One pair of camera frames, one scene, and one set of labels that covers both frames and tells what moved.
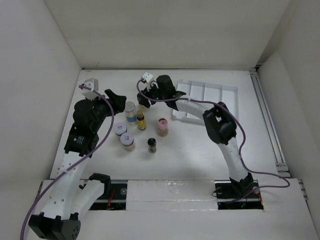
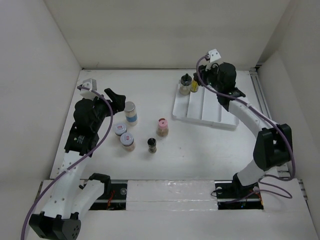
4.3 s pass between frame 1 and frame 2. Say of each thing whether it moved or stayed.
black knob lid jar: moved
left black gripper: stayed
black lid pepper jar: stayed
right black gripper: moved
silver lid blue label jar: stayed
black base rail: stayed
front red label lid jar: stayed
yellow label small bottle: moved
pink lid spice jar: stayed
